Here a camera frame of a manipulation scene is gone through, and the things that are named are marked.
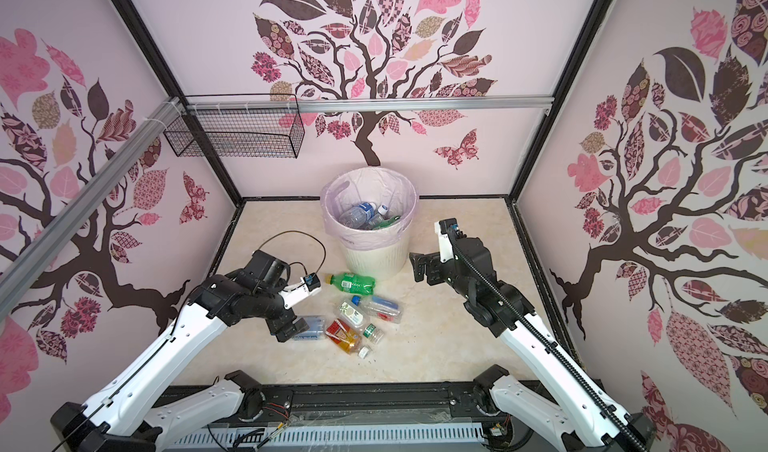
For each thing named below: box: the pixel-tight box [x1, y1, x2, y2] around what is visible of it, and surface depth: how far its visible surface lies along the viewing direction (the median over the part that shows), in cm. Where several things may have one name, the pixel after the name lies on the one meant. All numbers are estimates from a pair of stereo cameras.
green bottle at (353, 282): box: [326, 272, 377, 296], surface depth 92 cm
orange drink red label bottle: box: [325, 319, 371, 358], surface depth 82 cm
